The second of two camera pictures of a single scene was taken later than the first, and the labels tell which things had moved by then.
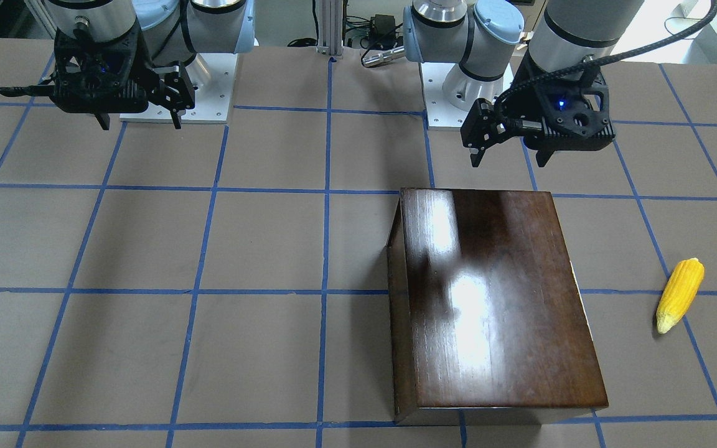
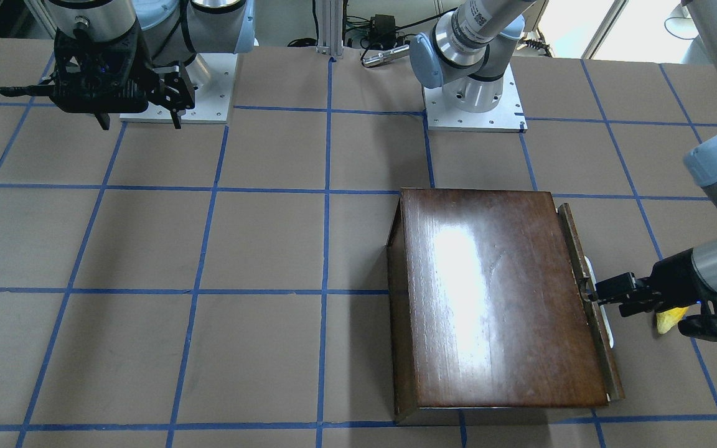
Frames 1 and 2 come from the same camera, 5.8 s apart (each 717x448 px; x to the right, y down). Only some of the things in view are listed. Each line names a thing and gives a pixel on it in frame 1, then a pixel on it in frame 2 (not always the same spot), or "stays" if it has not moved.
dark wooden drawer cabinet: x=487 y=326 stays
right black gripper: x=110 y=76 stays
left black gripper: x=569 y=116 to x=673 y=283
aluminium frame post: x=330 y=27 stays
